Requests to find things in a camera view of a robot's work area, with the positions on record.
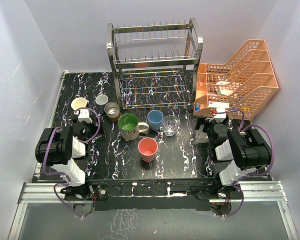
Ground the brown and cream cup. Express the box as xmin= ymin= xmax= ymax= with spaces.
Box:
xmin=104 ymin=102 xmax=121 ymax=122

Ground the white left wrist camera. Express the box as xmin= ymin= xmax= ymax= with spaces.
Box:
xmin=74 ymin=109 xmax=93 ymax=124

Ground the white cat-pattern mug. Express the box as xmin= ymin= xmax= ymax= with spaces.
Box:
xmin=118 ymin=113 xmax=150 ymax=141

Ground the steel two-tier dish rack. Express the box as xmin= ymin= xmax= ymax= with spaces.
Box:
xmin=106 ymin=18 xmax=204 ymax=110

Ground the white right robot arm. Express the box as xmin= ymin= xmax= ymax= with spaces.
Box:
xmin=195 ymin=117 xmax=275 ymax=199

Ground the white box in organizer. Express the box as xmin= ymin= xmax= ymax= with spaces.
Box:
xmin=216 ymin=81 xmax=234 ymax=96

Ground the blue plastic cup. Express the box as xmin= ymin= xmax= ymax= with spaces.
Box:
xmin=147 ymin=110 xmax=164 ymax=131

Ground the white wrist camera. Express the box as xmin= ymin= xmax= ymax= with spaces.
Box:
xmin=74 ymin=109 xmax=93 ymax=124
xmin=210 ymin=108 xmax=227 ymax=123

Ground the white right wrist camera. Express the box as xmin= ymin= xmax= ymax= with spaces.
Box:
xmin=210 ymin=108 xmax=227 ymax=123

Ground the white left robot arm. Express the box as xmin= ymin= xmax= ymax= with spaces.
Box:
xmin=34 ymin=112 xmax=103 ymax=200

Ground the grey patterned small cup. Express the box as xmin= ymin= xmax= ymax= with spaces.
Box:
xmin=95 ymin=94 xmax=109 ymax=108

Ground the orange plastic file organizer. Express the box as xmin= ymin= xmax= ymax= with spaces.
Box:
xmin=193 ymin=39 xmax=279 ymax=121

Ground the aluminium front rail frame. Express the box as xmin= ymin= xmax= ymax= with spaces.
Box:
xmin=8 ymin=179 xmax=299 ymax=240

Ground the black mug cream inside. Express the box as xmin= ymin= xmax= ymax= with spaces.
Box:
xmin=70 ymin=97 xmax=89 ymax=111

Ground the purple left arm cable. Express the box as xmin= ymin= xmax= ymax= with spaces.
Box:
xmin=41 ymin=107 xmax=102 ymax=221

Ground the blue capped marker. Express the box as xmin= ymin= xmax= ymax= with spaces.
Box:
xmin=194 ymin=102 xmax=201 ymax=111

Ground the pink plastic cup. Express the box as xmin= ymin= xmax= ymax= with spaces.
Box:
xmin=138 ymin=137 xmax=158 ymax=163

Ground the clear glass cup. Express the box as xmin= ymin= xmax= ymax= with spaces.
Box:
xmin=163 ymin=115 xmax=180 ymax=137

